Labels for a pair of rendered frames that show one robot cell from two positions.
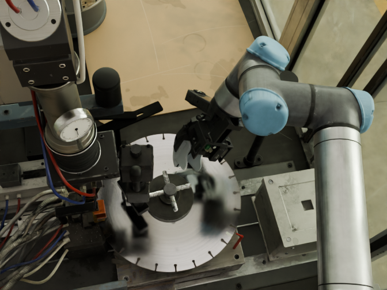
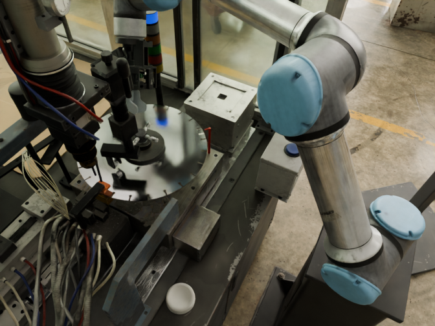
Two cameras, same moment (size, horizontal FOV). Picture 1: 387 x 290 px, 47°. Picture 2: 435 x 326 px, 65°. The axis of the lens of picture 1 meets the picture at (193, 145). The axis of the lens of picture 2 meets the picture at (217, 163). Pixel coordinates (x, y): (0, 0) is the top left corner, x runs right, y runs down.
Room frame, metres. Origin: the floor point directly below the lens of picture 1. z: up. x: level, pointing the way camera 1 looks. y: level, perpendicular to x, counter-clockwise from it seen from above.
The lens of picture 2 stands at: (-0.21, 0.28, 1.62)
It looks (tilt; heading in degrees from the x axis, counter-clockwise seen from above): 51 degrees down; 317
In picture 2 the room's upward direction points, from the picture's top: 3 degrees clockwise
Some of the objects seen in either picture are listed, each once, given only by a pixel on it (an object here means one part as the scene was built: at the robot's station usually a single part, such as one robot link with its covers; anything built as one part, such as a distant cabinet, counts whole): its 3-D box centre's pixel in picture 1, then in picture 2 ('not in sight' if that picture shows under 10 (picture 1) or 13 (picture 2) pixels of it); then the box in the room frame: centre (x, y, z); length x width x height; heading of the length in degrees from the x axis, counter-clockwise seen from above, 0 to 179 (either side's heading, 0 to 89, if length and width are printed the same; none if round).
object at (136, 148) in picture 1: (137, 174); (117, 98); (0.30, 0.09, 1.17); 0.06 x 0.05 x 0.20; 103
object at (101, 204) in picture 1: (82, 213); (92, 204); (0.28, 0.21, 0.95); 0.10 x 0.03 x 0.07; 112
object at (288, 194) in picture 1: (298, 214); (221, 113); (0.43, -0.30, 0.82); 0.18 x 0.18 x 0.15; 22
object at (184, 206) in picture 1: (169, 195); (142, 143); (0.35, 0.03, 0.96); 0.11 x 0.11 x 0.03
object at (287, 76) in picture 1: (285, 83); (149, 15); (0.59, -0.17, 1.14); 0.05 x 0.04 x 0.03; 22
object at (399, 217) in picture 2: not in sight; (388, 228); (-0.18, -0.29, 0.91); 0.13 x 0.12 x 0.14; 96
